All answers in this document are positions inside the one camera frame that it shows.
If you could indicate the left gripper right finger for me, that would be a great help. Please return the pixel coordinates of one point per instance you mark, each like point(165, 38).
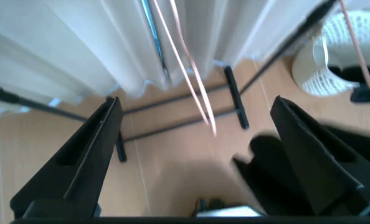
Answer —
point(328, 186)

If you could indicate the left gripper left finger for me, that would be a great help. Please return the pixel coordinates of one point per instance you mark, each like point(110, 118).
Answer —
point(79, 186)

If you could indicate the black shorts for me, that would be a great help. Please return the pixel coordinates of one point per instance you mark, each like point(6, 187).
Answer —
point(266, 174)

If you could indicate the white laundry basket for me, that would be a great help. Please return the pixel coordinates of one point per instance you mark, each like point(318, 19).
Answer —
point(315, 81)

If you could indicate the black clothes rack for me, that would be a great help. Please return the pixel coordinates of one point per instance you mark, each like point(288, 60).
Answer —
point(235, 93)

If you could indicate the beige curtain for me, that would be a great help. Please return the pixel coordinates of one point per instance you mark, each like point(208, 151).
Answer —
point(63, 46)

